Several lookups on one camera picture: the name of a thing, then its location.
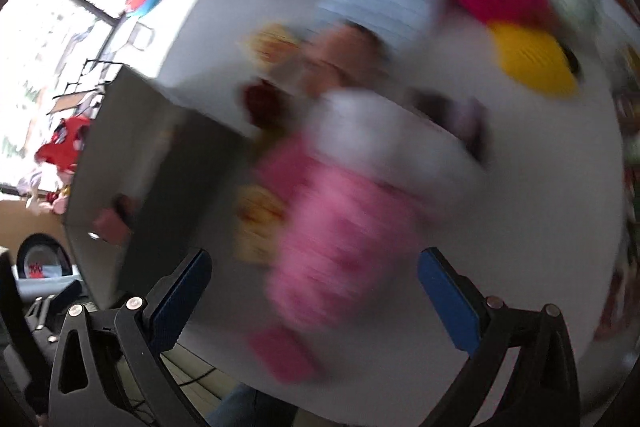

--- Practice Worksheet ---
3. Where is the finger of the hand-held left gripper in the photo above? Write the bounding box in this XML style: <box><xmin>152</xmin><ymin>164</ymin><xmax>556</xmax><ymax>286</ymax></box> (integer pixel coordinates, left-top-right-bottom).
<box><xmin>25</xmin><ymin>279</ymin><xmax>83</xmax><ymax>348</ymax></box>

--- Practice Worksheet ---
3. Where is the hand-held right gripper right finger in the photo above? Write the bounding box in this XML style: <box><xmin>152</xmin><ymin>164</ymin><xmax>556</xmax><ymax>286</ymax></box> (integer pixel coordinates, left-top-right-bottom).
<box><xmin>417</xmin><ymin>247</ymin><xmax>582</xmax><ymax>427</ymax></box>

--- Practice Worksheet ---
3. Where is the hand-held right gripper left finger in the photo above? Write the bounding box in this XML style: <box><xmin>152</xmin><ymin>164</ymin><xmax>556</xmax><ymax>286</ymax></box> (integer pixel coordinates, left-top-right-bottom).
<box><xmin>48</xmin><ymin>248</ymin><xmax>213</xmax><ymax>427</ymax></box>

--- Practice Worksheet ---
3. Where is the yellow printed tissue pack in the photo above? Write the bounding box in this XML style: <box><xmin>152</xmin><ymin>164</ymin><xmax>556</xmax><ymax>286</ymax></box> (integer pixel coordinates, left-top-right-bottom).
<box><xmin>245</xmin><ymin>23</ymin><xmax>301</xmax><ymax>68</ymax></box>
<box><xmin>232</xmin><ymin>184</ymin><xmax>288</xmax><ymax>265</ymax></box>

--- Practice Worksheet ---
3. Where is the pink fluffy garment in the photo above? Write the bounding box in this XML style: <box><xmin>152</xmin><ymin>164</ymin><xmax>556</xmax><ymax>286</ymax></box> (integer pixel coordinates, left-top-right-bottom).
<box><xmin>250</xmin><ymin>132</ymin><xmax>441</xmax><ymax>383</ymax></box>

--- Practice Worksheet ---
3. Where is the grey storage box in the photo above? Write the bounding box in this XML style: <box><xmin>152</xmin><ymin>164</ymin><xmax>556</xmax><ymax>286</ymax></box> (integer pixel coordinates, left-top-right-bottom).
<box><xmin>61</xmin><ymin>66</ymin><xmax>281</xmax><ymax>313</ymax></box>

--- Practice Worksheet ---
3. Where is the purple and brown knit hat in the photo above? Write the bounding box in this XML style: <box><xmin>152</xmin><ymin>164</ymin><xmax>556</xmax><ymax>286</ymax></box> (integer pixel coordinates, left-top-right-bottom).
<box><xmin>415</xmin><ymin>92</ymin><xmax>488</xmax><ymax>162</ymax></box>

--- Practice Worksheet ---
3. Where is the black round appliance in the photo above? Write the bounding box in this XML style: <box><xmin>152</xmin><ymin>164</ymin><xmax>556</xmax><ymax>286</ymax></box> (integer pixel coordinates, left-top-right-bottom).
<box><xmin>15</xmin><ymin>232</ymin><xmax>76</xmax><ymax>280</ymax></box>

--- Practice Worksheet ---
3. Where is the plush toy pile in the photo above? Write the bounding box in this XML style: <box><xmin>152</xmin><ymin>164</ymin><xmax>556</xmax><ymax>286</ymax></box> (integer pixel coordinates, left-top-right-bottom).
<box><xmin>20</xmin><ymin>177</ymin><xmax>71</xmax><ymax>214</ymax></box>

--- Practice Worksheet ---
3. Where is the person's jeans leg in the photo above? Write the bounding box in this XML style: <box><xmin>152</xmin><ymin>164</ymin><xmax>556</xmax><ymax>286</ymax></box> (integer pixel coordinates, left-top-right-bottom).
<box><xmin>207</xmin><ymin>382</ymin><xmax>301</xmax><ymax>427</ymax></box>

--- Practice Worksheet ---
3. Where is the red plastic stool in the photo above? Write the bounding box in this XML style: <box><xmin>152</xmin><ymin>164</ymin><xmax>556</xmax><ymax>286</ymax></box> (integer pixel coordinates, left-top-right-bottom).
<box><xmin>35</xmin><ymin>117</ymin><xmax>93</xmax><ymax>172</ymax></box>

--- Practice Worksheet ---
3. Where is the dark red knit hat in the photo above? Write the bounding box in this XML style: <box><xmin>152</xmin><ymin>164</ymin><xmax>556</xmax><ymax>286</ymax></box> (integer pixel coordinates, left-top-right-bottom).
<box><xmin>242</xmin><ymin>79</ymin><xmax>291</xmax><ymax>128</ymax></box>

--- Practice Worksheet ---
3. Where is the yellow knit hat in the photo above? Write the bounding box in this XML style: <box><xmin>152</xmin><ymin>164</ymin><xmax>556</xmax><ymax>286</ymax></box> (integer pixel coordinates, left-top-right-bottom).
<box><xmin>487</xmin><ymin>22</ymin><xmax>581</xmax><ymax>98</ymax></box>

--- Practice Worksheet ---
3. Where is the peach knit hat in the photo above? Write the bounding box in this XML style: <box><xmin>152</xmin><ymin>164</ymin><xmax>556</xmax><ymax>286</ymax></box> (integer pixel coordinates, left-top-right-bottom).
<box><xmin>300</xmin><ymin>24</ymin><xmax>391</xmax><ymax>98</ymax></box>

